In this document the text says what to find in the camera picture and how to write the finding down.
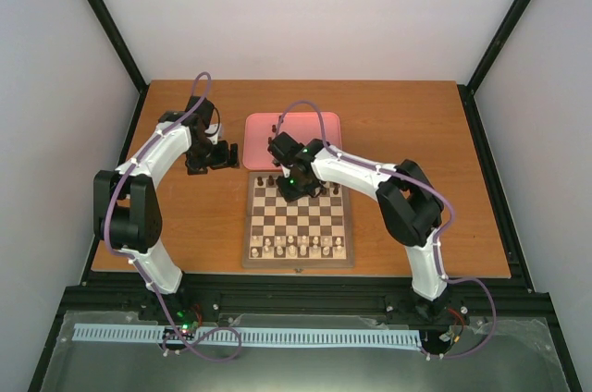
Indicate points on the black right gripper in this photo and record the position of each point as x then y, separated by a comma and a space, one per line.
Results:
289, 194

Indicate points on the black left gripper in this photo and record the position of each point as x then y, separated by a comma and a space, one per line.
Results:
221, 162

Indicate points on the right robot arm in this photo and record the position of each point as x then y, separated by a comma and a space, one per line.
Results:
410, 208

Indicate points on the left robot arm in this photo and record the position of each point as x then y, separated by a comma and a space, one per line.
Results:
126, 212

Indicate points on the light king chess piece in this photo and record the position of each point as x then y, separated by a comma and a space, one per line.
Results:
303, 246

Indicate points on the wooden chessboard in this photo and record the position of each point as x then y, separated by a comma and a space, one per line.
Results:
268, 215

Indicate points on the pink plastic tray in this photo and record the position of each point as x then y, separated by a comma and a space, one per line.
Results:
302, 126

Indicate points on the light blue cable duct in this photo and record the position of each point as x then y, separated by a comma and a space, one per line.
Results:
254, 337

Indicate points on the black aluminium frame rail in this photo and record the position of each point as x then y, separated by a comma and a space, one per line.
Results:
389, 300

